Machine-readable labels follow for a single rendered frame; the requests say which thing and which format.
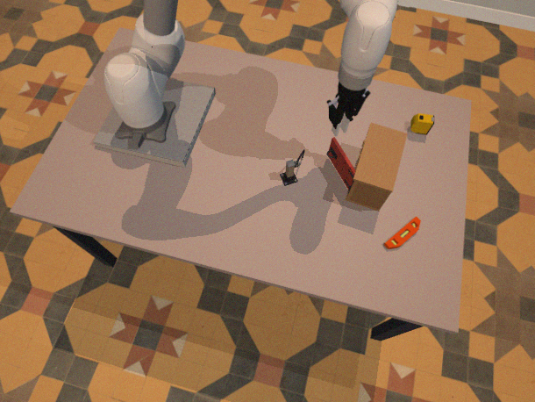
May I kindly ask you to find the brown wooden cabinet with red door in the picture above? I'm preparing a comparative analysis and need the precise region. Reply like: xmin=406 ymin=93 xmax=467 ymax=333
xmin=327 ymin=123 xmax=407 ymax=211

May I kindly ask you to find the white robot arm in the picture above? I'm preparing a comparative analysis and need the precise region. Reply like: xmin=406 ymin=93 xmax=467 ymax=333
xmin=104 ymin=0 xmax=398 ymax=148

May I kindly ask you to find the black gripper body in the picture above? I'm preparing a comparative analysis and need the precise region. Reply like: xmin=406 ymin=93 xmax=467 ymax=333
xmin=335 ymin=82 xmax=366 ymax=106

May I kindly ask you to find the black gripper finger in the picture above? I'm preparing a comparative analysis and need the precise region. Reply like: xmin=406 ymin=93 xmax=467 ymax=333
xmin=326 ymin=96 xmax=351 ymax=137
xmin=340 ymin=89 xmax=370 ymax=133

